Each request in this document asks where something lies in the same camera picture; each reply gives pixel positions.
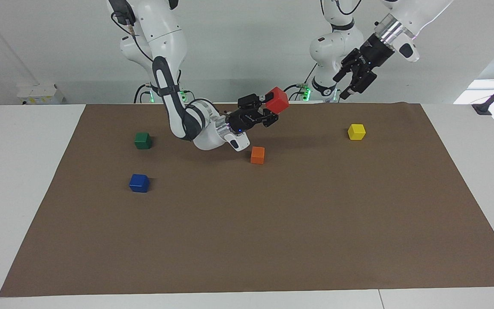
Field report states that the black base cable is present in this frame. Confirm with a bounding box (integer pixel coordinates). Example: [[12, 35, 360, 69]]
[[282, 63, 319, 102], [133, 83, 151, 104]]

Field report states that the black right base cable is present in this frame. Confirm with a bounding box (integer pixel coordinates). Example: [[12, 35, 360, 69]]
[[133, 83, 151, 104]]

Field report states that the yellow wooden block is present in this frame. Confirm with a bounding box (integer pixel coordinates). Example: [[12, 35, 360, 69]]
[[347, 123, 367, 141]]

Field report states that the green wooden block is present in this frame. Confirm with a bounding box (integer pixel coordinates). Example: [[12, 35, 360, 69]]
[[134, 132, 153, 150]]

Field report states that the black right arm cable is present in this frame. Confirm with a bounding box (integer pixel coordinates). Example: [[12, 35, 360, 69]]
[[110, 12, 154, 61]]

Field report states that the red wooden block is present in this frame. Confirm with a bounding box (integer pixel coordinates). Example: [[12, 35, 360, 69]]
[[265, 86, 290, 115]]

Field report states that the black left base cable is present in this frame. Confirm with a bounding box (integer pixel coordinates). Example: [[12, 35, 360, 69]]
[[282, 63, 319, 102]]

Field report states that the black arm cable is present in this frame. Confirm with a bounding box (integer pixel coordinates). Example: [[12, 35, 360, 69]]
[[334, 0, 362, 16], [110, 12, 154, 61]]

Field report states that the blue wooden block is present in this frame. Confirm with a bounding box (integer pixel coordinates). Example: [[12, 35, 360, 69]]
[[129, 173, 151, 193]]

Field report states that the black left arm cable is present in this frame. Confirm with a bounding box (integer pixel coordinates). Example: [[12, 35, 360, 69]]
[[334, 0, 362, 16]]

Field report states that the brown table mat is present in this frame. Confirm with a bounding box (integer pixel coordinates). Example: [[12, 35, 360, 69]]
[[0, 102, 494, 297]]

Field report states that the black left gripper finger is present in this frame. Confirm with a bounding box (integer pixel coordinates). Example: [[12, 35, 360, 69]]
[[340, 70, 377, 100], [332, 48, 361, 83]]

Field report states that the white wall box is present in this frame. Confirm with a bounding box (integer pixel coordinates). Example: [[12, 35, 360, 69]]
[[17, 83, 66, 105]]

